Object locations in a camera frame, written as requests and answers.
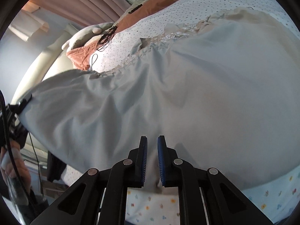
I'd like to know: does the beige large garment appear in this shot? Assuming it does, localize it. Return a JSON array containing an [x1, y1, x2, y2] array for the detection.
[[19, 8, 299, 189]]

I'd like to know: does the beige plush toy pillow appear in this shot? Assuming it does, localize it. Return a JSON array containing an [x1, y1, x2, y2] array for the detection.
[[61, 22, 114, 51]]

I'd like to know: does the white floral dotted bedsheet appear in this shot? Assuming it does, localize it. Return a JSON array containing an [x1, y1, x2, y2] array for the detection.
[[104, 0, 299, 224]]

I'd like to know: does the person left hand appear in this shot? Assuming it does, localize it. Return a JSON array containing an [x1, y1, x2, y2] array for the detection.
[[0, 140, 32, 194]]

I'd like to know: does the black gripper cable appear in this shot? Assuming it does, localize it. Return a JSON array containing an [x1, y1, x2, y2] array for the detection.
[[0, 88, 44, 207]]

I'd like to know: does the rust orange quilt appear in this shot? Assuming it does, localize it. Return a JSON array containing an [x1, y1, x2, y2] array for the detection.
[[66, 0, 179, 70]]

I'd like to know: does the pink curtain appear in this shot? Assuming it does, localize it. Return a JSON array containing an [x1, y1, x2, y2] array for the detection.
[[30, 0, 130, 26]]

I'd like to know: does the small black remote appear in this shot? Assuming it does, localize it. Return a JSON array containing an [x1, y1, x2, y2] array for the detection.
[[128, 4, 143, 14]]

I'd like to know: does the cream padded headboard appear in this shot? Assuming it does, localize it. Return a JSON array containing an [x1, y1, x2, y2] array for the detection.
[[10, 23, 80, 150]]

